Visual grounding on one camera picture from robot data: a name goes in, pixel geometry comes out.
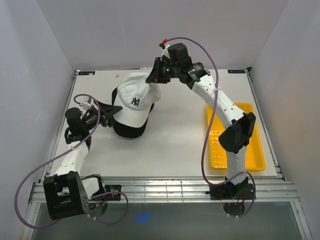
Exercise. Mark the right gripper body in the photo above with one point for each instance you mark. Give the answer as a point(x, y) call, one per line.
point(166, 70)

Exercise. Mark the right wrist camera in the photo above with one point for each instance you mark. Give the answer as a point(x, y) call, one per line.
point(164, 45)

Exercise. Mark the white baseball cap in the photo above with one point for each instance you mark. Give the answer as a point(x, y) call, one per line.
point(136, 97)

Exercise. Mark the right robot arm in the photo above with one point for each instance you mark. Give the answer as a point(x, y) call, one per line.
point(175, 63)

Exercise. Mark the black cap white logo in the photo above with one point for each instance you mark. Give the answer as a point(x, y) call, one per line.
point(126, 131)

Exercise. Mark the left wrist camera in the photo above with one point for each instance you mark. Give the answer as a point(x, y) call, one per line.
point(85, 103)

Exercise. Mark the aluminium front rail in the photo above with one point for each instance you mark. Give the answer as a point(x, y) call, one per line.
point(194, 190)

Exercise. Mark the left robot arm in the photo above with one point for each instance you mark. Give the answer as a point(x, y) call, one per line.
point(68, 194)

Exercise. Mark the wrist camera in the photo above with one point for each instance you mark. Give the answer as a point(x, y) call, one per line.
point(164, 45)
point(85, 103)

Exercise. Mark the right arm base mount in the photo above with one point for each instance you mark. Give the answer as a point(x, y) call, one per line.
point(231, 192)

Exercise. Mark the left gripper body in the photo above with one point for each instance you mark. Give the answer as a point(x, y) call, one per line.
point(91, 120)

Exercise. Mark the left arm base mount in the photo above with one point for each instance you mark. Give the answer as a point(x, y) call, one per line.
point(114, 194)

